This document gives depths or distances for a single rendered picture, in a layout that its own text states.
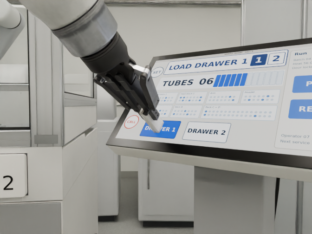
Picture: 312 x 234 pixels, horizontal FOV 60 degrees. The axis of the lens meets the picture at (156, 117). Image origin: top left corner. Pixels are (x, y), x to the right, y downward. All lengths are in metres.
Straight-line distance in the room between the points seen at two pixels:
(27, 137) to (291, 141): 0.62
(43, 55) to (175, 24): 3.36
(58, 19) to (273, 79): 0.41
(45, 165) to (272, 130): 0.56
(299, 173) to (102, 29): 0.37
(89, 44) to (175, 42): 3.58
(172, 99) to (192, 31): 3.42
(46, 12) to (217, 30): 3.79
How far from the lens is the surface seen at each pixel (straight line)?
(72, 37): 0.42
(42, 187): 0.80
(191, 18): 4.09
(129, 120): 0.67
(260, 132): 0.52
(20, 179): 0.79
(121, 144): 0.63
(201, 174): 0.65
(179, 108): 0.61
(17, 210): 0.84
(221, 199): 0.65
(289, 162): 0.48
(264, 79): 0.60
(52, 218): 0.82
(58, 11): 0.40
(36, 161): 0.79
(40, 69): 0.78
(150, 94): 0.49
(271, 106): 0.55
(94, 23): 0.41
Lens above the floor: 1.06
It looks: 3 degrees down
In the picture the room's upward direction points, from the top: straight up
